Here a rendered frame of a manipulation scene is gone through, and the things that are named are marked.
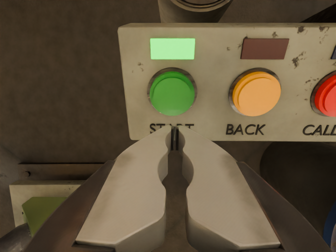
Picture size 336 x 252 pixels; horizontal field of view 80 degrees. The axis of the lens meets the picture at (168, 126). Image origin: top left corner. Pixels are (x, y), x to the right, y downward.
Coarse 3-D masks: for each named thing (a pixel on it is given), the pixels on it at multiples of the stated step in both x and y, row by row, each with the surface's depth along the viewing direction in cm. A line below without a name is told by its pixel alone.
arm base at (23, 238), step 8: (24, 224) 61; (8, 232) 59; (16, 232) 58; (24, 232) 57; (0, 240) 56; (8, 240) 56; (16, 240) 55; (24, 240) 56; (0, 248) 54; (8, 248) 54; (16, 248) 54
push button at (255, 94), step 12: (252, 72) 17; (264, 72) 17; (240, 84) 17; (252, 84) 17; (264, 84) 17; (276, 84) 17; (240, 96) 18; (252, 96) 18; (264, 96) 18; (276, 96) 18; (240, 108) 18; (252, 108) 18; (264, 108) 18
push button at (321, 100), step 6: (330, 78) 17; (324, 84) 18; (330, 84) 17; (318, 90) 18; (324, 90) 17; (330, 90) 17; (318, 96) 18; (324, 96) 18; (330, 96) 17; (318, 102) 18; (324, 102) 18; (330, 102) 18; (318, 108) 19; (324, 108) 18; (330, 108) 18; (330, 114) 19
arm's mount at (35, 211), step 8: (32, 200) 70; (40, 200) 70; (48, 200) 70; (56, 200) 70; (24, 208) 66; (32, 208) 65; (40, 208) 65; (48, 208) 65; (24, 216) 64; (32, 216) 61; (40, 216) 61; (32, 224) 58; (40, 224) 58; (32, 232) 54
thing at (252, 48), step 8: (248, 40) 16; (256, 40) 16; (264, 40) 16; (272, 40) 16; (280, 40) 16; (288, 40) 16; (248, 48) 16; (256, 48) 16; (264, 48) 16; (272, 48) 16; (280, 48) 16; (240, 56) 17; (248, 56) 17; (256, 56) 17; (264, 56) 17; (272, 56) 17; (280, 56) 17
